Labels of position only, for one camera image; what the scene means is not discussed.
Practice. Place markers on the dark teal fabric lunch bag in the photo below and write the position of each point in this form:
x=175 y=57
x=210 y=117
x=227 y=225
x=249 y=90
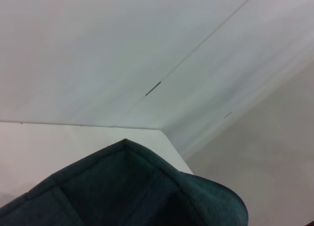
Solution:
x=122 y=186

